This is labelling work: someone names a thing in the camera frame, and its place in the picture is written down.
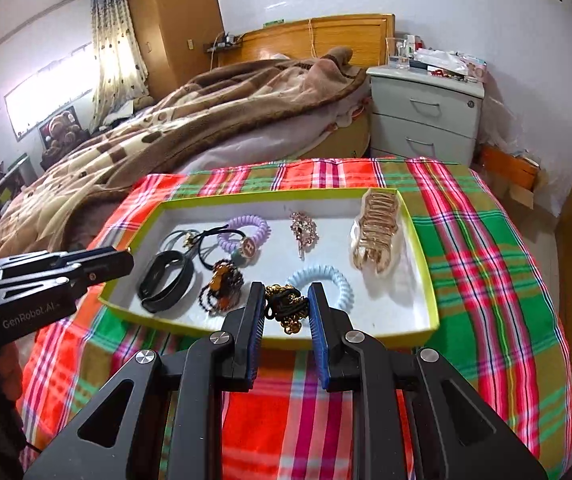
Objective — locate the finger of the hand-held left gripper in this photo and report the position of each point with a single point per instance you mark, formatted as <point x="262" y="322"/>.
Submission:
<point x="106" y="267"/>
<point x="81" y="254"/>

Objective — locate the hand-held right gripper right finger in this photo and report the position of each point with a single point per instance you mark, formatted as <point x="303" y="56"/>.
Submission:
<point x="317" y="325"/>

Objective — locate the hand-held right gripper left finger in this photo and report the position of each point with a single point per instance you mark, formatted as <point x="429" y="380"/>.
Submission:
<point x="256" y="320"/>

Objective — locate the black wristband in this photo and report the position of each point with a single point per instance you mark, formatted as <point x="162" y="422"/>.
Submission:
<point x="158" y="270"/>

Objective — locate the green-edged cardboard box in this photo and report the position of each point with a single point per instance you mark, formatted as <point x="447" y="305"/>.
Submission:
<point x="396" y="305"/>

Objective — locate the rhinestone hair clip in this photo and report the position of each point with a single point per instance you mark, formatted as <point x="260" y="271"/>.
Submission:
<point x="303" y="230"/>

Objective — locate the person's left hand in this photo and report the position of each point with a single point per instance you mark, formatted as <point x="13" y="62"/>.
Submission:
<point x="8" y="377"/>

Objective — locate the gold hair claw clip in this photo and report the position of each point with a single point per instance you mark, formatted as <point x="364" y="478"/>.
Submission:
<point x="376" y="235"/>

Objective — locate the brown teddy bear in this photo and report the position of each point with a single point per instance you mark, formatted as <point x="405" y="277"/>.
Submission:
<point x="63" y="132"/>

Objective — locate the window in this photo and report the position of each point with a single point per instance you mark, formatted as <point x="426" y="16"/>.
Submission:
<point x="51" y="90"/>

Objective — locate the brown paw print blanket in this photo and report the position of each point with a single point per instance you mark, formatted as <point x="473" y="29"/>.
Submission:
<point x="191" y="120"/>

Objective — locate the pale pink bed sheet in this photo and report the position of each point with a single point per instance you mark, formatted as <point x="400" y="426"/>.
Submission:
<point x="276" y="140"/>

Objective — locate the red green plaid cloth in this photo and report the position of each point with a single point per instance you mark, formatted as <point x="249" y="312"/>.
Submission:
<point x="491" y="260"/>

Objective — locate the dotted curtain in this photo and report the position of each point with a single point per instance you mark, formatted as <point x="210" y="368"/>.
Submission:
<point x="116" y="50"/>

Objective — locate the grey nightstand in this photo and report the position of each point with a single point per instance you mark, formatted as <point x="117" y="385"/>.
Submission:
<point x="426" y="115"/>

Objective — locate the orange wooden box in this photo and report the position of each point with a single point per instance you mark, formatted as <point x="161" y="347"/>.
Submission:
<point x="508" y="167"/>

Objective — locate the power strip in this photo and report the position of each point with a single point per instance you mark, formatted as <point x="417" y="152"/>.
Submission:
<point x="223" y="42"/>

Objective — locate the wooden wardrobe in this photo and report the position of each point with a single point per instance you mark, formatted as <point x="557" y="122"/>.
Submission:
<point x="176" y="10"/>

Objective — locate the wooden headboard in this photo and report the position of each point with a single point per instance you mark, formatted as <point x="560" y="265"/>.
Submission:
<point x="276" y="40"/>

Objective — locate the clear glass cup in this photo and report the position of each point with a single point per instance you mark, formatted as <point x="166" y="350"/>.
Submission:
<point x="397" y="55"/>

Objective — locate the clutter of small packets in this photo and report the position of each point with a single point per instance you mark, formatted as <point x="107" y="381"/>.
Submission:
<point x="446" y="62"/>

